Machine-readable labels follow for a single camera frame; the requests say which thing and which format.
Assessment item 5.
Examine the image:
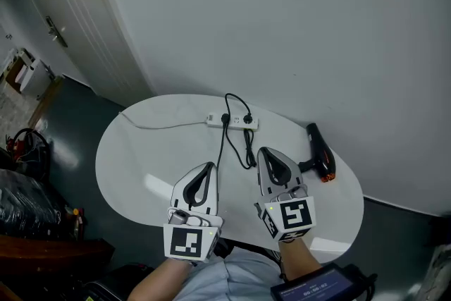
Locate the dark wooden furniture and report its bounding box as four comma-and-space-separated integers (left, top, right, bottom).
0, 233, 116, 276

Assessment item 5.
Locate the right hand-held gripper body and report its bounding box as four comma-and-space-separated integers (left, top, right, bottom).
254, 184, 317, 243

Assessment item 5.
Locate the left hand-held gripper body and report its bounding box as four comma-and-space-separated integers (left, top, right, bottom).
163, 206, 225, 264

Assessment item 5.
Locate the black coiled cable bundle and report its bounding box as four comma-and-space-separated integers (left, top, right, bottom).
4, 128, 51, 174

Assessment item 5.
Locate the black power cable with plug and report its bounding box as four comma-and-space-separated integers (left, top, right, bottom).
215, 112, 230, 173

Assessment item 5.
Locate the black hair dryer cable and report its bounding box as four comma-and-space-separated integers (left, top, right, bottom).
224, 92, 257, 170

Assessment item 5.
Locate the metal door handle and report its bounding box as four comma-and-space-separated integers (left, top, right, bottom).
44, 15, 69, 49

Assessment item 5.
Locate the white power strip cable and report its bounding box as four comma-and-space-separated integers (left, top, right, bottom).
118, 111, 209, 130

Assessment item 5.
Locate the white power strip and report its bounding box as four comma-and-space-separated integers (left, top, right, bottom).
206, 111, 259, 132

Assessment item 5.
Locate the person's light blue shirt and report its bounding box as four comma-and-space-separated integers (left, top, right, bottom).
171, 245, 283, 301

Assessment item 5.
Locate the white door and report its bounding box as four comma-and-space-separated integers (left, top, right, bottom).
16, 0, 156, 107

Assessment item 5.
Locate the white plastic appliance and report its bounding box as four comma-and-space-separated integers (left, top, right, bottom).
19, 59, 54, 100

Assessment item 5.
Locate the brown wooden board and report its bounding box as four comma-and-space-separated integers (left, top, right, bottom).
27, 75, 65, 128

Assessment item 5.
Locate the person's right forearm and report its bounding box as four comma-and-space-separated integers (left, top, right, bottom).
278, 238, 323, 282

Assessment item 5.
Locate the person's left forearm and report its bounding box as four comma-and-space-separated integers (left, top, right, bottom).
126, 256, 195, 301

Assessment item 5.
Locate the black wrist-worn screen device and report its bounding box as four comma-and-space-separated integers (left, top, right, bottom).
270, 263, 355, 301

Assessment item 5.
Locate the black and orange hair dryer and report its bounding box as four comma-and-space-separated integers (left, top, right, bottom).
298, 122, 338, 184

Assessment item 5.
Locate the black plastic bag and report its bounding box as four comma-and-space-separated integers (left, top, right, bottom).
0, 168, 63, 241

